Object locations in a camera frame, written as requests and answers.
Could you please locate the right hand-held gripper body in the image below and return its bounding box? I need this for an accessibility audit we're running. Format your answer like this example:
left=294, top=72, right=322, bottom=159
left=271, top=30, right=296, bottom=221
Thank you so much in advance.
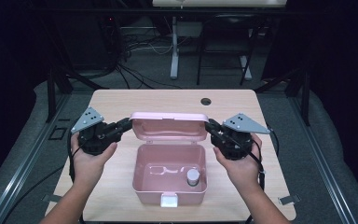
left=212, top=112, right=271, bottom=161

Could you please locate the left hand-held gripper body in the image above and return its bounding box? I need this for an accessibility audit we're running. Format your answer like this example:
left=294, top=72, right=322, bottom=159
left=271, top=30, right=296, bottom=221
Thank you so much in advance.
left=70, top=106, right=120, bottom=157

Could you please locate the pink plastic medicine box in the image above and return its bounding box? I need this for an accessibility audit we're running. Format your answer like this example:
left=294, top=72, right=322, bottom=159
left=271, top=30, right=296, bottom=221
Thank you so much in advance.
left=129, top=111, right=211, bottom=208

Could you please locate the small white green bottle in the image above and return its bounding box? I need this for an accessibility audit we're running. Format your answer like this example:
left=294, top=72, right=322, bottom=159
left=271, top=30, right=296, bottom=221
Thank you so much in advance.
left=186, top=168, right=200, bottom=188

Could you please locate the person's left hand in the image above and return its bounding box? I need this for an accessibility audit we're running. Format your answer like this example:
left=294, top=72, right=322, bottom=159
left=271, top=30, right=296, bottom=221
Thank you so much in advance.
left=70, top=132, right=118, bottom=188

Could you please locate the person's right hand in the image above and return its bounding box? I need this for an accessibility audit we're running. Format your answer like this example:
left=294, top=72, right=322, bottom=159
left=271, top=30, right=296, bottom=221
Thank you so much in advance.
left=213, top=133, right=264, bottom=190

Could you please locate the black metal stand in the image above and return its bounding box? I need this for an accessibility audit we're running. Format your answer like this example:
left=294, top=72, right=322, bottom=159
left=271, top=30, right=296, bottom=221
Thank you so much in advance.
left=255, top=66, right=311, bottom=127
left=45, top=66, right=108, bottom=124

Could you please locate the grey tape strip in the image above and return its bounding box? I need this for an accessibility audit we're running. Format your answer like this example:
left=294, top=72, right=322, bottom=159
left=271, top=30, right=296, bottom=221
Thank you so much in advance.
left=41, top=194, right=62, bottom=203
left=278, top=194, right=301, bottom=205

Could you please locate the dark computer tower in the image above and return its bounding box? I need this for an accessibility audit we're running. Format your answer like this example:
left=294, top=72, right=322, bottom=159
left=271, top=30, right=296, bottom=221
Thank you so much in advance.
left=99, top=15, right=122, bottom=68

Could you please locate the white desk with legs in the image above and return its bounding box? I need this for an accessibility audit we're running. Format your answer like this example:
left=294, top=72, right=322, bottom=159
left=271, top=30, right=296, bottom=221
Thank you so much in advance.
left=152, top=0, right=287, bottom=81

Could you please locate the black chair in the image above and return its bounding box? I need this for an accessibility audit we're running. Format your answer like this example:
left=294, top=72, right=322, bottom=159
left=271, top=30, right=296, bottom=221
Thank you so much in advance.
left=196, top=13, right=259, bottom=87

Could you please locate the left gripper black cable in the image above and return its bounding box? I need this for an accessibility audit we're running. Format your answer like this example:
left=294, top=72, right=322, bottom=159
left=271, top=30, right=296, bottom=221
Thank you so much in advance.
left=67, top=132, right=83, bottom=185

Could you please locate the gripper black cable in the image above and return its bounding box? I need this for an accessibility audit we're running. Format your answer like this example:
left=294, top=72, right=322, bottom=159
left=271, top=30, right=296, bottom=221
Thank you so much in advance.
left=67, top=132, right=83, bottom=185
left=211, top=125, right=280, bottom=192

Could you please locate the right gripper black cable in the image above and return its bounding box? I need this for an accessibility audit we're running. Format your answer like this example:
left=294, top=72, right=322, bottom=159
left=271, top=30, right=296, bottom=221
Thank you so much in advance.
left=211, top=125, right=280, bottom=192

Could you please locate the bundle of floor cables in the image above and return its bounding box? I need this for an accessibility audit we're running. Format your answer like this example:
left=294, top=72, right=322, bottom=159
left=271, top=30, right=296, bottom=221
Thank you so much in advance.
left=116, top=27, right=185, bottom=90

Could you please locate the aluminium floor rail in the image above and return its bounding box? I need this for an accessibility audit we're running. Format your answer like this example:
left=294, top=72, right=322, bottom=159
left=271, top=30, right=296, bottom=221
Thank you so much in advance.
left=0, top=92, right=73, bottom=224
left=288, top=96, right=358, bottom=224

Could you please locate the black floor cable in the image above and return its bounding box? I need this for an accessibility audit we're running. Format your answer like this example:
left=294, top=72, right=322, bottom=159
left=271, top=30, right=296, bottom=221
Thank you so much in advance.
left=3, top=166, right=64, bottom=224

